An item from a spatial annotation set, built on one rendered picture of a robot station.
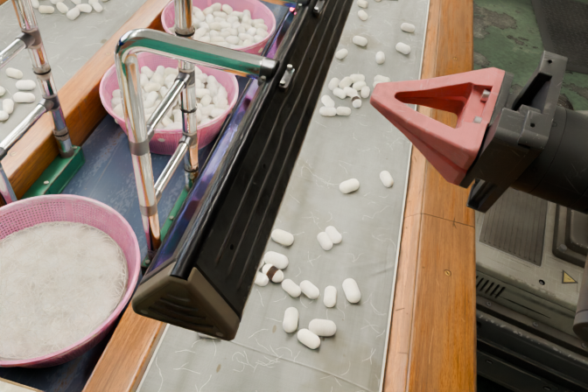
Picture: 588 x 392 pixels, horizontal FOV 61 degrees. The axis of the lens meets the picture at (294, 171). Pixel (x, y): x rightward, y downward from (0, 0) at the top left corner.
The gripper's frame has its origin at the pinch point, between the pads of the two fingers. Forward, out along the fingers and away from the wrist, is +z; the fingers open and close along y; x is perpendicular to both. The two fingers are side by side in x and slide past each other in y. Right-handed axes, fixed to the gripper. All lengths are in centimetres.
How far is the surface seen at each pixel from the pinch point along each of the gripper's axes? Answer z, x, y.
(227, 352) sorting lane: 9.8, -17.3, 42.1
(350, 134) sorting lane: 9, 30, 59
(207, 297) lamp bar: 6.1, -15.9, 5.5
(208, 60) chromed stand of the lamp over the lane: 17.8, 4.6, 10.3
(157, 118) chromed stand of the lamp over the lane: 27.6, 3.6, 25.4
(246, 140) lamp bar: 9.7, -3.0, 7.7
